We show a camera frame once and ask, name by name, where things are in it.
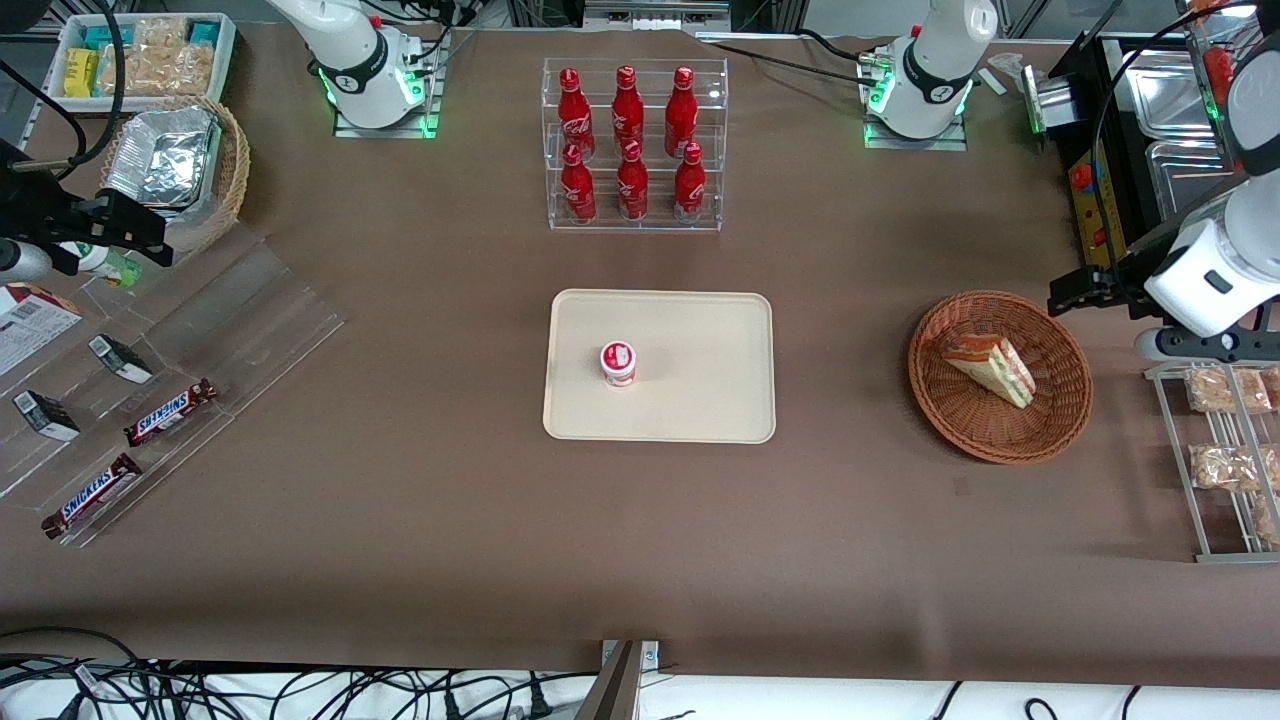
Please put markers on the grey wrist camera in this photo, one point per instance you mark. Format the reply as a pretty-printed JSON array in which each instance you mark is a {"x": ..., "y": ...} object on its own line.
[
  {"x": 1190, "y": 346},
  {"x": 20, "y": 262}
]

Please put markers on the red white yogurt cup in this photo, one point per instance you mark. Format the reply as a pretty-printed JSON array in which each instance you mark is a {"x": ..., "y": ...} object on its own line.
[{"x": 618, "y": 362}]

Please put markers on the yellow emergency stop box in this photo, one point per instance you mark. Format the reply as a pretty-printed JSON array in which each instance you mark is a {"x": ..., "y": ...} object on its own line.
[{"x": 1095, "y": 205}]

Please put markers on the white plastic bin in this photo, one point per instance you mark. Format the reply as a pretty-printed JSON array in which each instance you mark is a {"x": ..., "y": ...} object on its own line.
[{"x": 225, "y": 60}]

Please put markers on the small silver device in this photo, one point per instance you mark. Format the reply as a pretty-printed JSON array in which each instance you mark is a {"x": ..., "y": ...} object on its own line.
[{"x": 1050, "y": 100}]

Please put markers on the metal camera bracket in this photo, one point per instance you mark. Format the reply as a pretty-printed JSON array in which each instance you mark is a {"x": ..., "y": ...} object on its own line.
[{"x": 620, "y": 685}]

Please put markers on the brown table cover sheet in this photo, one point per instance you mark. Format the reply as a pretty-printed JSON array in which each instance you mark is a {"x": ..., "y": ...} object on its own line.
[{"x": 400, "y": 560}]

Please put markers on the silver foil tray stack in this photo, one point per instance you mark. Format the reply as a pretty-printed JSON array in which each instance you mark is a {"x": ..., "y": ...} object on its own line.
[{"x": 160, "y": 160}]

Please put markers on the clear acrylic bottle rack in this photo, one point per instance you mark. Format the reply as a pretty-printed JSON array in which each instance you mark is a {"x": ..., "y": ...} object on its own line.
[{"x": 715, "y": 150}]

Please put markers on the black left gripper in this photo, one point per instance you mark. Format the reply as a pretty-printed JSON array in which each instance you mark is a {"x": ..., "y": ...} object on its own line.
[{"x": 1122, "y": 273}]

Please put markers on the clear bag of crackers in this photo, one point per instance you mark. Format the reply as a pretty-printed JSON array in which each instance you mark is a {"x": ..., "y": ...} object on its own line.
[
  {"x": 160, "y": 32},
  {"x": 160, "y": 72}
]

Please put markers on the small green white bottle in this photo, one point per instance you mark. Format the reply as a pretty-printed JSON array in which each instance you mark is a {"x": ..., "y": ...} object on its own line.
[{"x": 105, "y": 265}]

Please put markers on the aluminium frame profile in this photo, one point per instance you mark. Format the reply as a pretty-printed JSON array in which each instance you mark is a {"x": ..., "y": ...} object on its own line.
[{"x": 655, "y": 12}]

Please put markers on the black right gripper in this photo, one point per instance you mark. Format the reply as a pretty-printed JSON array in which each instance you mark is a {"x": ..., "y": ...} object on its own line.
[{"x": 40, "y": 213}]

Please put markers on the small black white box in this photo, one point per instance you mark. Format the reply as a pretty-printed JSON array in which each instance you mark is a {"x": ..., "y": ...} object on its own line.
[
  {"x": 45, "y": 415},
  {"x": 120, "y": 358}
]

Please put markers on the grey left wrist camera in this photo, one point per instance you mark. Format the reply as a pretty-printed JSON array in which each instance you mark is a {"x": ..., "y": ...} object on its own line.
[{"x": 1190, "y": 346}]

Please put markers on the round brown wicker basket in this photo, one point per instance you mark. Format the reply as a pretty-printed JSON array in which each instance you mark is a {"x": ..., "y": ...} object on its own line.
[{"x": 990, "y": 430}]

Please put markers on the cream plastic tray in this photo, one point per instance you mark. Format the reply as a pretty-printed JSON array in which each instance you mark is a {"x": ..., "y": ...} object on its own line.
[{"x": 700, "y": 370}]

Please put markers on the white box with barcode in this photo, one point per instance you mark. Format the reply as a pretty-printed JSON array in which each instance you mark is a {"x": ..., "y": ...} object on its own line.
[{"x": 30, "y": 325}]

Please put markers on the bagged brown snack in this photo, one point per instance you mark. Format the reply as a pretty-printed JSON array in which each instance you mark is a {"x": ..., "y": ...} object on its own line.
[
  {"x": 1225, "y": 468},
  {"x": 1215, "y": 390},
  {"x": 1268, "y": 520}
]

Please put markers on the steel tray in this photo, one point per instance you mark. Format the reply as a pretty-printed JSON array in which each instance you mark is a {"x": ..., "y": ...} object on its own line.
[
  {"x": 1170, "y": 95},
  {"x": 1190, "y": 175}
]

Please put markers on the triangle sandwich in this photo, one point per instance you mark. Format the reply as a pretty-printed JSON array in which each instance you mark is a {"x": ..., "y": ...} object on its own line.
[{"x": 990, "y": 365}]

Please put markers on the clear acrylic display stand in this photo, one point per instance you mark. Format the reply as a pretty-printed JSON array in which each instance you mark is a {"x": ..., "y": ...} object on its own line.
[{"x": 260, "y": 320}]

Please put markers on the tan wicker basket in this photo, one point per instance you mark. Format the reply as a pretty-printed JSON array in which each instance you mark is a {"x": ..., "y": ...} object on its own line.
[{"x": 232, "y": 170}]

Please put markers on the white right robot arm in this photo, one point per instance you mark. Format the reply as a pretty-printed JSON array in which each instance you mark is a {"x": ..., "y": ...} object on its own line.
[{"x": 350, "y": 60}]

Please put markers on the yellow snack pack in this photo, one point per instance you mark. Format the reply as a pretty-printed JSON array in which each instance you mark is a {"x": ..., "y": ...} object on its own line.
[{"x": 80, "y": 72}]

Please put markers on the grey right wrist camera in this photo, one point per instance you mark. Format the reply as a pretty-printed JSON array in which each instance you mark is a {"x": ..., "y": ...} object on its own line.
[{"x": 20, "y": 262}]

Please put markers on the brown snickers bar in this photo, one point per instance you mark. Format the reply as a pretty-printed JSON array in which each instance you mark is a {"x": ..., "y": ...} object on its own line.
[
  {"x": 92, "y": 496},
  {"x": 170, "y": 412}
]

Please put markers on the teal snack packet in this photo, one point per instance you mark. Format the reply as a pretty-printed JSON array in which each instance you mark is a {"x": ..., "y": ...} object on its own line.
[
  {"x": 204, "y": 32},
  {"x": 100, "y": 37}
]

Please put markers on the red cola bottle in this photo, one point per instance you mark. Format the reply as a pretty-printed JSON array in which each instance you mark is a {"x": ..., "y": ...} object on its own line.
[
  {"x": 632, "y": 190},
  {"x": 573, "y": 105},
  {"x": 681, "y": 105},
  {"x": 577, "y": 190},
  {"x": 627, "y": 105},
  {"x": 689, "y": 190}
]

